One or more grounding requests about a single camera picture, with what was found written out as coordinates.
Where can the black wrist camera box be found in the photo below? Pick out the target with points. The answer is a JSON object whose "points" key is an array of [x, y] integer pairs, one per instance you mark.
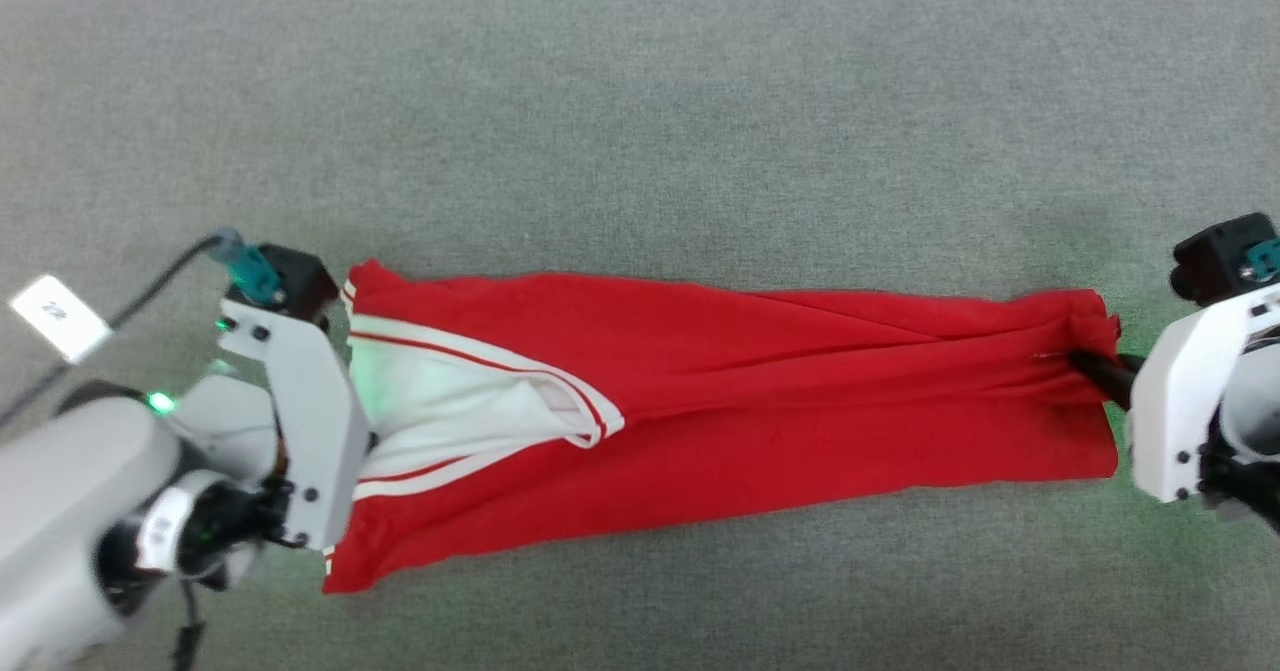
{"points": [[300, 281], [1210, 256]]}

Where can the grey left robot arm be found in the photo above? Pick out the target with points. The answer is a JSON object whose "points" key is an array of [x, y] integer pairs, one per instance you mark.
{"points": [[70, 511]]}

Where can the red and white garment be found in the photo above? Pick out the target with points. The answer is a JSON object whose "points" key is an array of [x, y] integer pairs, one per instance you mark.
{"points": [[750, 401]]}

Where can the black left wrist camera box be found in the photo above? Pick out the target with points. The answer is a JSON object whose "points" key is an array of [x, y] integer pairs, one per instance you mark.
{"points": [[300, 281]]}

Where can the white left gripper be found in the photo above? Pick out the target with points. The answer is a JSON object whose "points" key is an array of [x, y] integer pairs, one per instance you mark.
{"points": [[310, 411]]}

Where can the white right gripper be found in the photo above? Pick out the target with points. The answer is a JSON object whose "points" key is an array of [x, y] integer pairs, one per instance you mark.
{"points": [[1180, 401]]}

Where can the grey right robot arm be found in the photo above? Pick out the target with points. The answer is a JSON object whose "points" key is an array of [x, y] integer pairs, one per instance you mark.
{"points": [[1255, 421]]}

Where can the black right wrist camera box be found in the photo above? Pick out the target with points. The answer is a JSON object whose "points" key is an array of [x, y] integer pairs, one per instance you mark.
{"points": [[1210, 256]]}

